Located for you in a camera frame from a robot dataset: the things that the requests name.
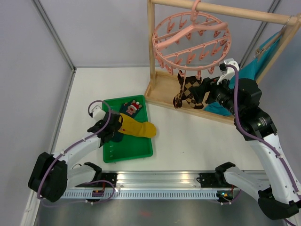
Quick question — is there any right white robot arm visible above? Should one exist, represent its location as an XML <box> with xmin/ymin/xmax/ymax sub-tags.
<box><xmin>189</xmin><ymin>78</ymin><xmax>301</xmax><ymax>226</ymax></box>

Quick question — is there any teal reindeer sock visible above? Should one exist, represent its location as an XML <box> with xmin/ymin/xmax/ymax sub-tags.
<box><xmin>112</xmin><ymin>99</ymin><xmax>143</xmax><ymax>143</ymax></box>

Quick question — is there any brown argyle sock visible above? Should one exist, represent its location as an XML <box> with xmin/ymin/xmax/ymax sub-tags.
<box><xmin>173</xmin><ymin>73</ymin><xmax>187</xmax><ymax>109</ymax></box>
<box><xmin>181</xmin><ymin>75</ymin><xmax>204</xmax><ymax>110</ymax></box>

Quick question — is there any yellow sock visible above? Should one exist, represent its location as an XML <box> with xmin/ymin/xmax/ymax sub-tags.
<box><xmin>118</xmin><ymin>113</ymin><xmax>157</xmax><ymax>138</ymax></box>

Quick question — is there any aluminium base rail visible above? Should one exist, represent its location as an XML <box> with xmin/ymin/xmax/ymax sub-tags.
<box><xmin>65</xmin><ymin>171</ymin><xmax>269</xmax><ymax>189</ymax></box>

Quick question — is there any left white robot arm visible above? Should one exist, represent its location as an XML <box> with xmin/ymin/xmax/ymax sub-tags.
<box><xmin>28</xmin><ymin>112</ymin><xmax>123</xmax><ymax>202</ymax></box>

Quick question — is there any pink round clip hanger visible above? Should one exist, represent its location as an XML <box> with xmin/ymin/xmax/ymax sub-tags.
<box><xmin>151</xmin><ymin>0</ymin><xmax>232</xmax><ymax>79</ymax></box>

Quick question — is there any wooden clothes rack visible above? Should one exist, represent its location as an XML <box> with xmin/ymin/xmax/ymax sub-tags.
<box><xmin>143</xmin><ymin>0</ymin><xmax>301</xmax><ymax>126</ymax></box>

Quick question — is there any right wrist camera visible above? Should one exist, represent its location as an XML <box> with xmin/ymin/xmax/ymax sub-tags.
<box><xmin>217</xmin><ymin>58</ymin><xmax>239</xmax><ymax>85</ymax></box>

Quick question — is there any white cable duct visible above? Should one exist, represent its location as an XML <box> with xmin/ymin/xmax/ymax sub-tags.
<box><xmin>62</xmin><ymin>189</ymin><xmax>230</xmax><ymax>200</ymax></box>

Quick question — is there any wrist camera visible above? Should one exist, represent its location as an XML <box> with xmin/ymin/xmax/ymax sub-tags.
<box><xmin>92</xmin><ymin>105</ymin><xmax>106</xmax><ymax>121</ymax></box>
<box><xmin>217</xmin><ymin>58</ymin><xmax>239</xmax><ymax>85</ymax></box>

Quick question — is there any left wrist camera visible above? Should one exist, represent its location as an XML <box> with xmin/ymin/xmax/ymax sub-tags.
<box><xmin>92</xmin><ymin>105</ymin><xmax>106</xmax><ymax>121</ymax></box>

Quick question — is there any teal cloth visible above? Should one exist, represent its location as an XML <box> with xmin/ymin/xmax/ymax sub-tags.
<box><xmin>205</xmin><ymin>32</ymin><xmax>282</xmax><ymax>116</ymax></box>

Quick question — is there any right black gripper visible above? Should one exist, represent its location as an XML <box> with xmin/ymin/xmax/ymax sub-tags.
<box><xmin>189</xmin><ymin>72</ymin><xmax>242</xmax><ymax>117</ymax></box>

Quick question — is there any green plastic tray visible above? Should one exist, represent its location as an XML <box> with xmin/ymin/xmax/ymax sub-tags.
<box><xmin>103</xmin><ymin>95</ymin><xmax>153</xmax><ymax>163</ymax></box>

